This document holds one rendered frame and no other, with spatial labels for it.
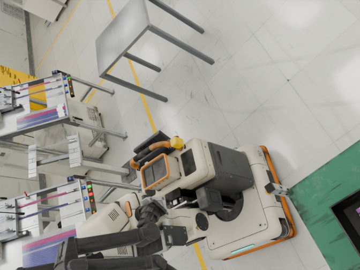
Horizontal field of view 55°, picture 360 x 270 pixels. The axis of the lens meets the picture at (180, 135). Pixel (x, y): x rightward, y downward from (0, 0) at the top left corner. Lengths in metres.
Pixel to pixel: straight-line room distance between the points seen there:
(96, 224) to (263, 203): 1.13
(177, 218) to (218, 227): 0.66
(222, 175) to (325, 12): 1.46
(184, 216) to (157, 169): 0.33
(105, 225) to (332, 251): 0.90
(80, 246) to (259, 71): 2.08
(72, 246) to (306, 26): 2.25
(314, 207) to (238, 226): 1.06
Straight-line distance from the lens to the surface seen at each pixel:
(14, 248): 3.13
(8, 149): 3.98
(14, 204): 3.24
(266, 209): 2.27
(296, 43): 2.83
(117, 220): 1.60
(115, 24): 3.23
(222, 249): 2.46
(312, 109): 2.56
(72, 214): 3.06
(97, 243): 1.36
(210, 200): 1.96
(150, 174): 2.07
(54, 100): 3.90
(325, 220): 1.36
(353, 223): 1.32
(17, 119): 3.88
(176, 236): 1.78
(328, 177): 1.37
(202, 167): 1.92
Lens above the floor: 2.20
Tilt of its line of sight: 42 degrees down
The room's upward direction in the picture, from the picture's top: 73 degrees counter-clockwise
